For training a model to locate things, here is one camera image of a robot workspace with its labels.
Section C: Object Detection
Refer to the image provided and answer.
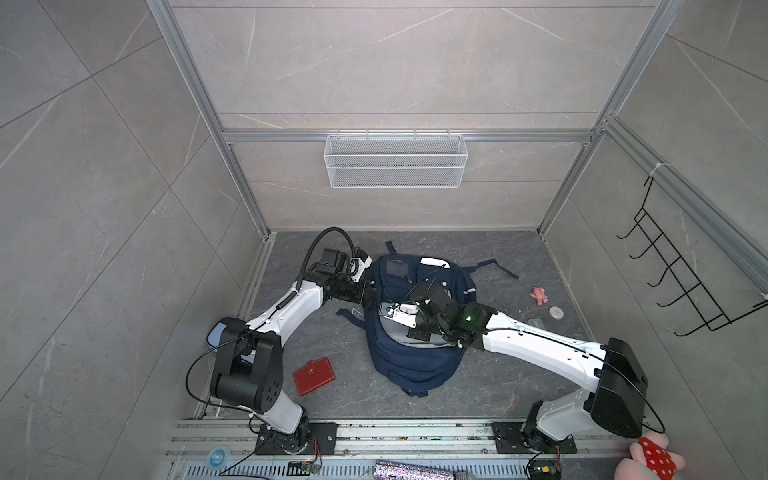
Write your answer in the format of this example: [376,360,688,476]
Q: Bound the red wallet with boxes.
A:
[293,357,336,397]

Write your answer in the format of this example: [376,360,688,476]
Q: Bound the pink plush toy red heart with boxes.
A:
[613,432,687,480]

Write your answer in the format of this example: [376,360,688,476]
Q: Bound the clear plastic ruler case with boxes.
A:
[527,318,545,330]

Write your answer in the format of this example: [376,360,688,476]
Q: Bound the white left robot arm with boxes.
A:
[208,247,373,454]

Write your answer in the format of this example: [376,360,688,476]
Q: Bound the black wall hook rack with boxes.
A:
[615,176,767,338]

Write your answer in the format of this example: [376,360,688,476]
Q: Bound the white wire mesh basket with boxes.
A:
[323,133,468,189]

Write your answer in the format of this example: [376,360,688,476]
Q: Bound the purple glitter microphone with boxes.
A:
[373,461,476,480]

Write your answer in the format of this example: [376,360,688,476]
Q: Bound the small white round object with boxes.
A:
[549,306,565,320]

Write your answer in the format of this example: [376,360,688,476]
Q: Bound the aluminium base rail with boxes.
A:
[160,418,630,479]

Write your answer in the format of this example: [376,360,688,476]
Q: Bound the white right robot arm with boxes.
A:
[390,282,648,453]

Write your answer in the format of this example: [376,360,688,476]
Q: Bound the small pink toy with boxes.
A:
[530,286,548,306]

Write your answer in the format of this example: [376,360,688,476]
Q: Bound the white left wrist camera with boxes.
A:
[349,256,373,283]

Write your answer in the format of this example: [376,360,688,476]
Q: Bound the navy blue student backpack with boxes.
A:
[337,241,499,397]

